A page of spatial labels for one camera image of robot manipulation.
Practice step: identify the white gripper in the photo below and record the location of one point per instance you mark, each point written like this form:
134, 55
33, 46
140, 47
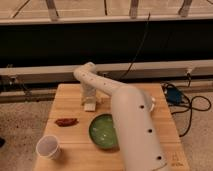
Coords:
88, 94

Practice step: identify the white sponge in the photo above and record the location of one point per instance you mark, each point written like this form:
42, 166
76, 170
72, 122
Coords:
90, 107

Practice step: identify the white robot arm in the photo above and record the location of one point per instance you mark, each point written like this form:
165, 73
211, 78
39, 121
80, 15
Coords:
131, 111

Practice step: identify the green ceramic bowl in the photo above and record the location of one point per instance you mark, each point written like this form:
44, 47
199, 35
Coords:
102, 132

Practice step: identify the wooden table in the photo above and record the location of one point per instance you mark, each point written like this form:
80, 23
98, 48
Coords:
78, 151

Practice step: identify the brown red food piece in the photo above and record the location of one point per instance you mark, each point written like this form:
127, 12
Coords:
65, 122

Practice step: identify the white small carton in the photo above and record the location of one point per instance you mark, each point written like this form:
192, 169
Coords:
152, 104

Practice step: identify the white paper cup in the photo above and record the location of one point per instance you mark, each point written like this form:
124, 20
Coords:
48, 147

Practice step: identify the blue power box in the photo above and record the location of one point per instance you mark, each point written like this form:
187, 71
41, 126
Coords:
173, 96

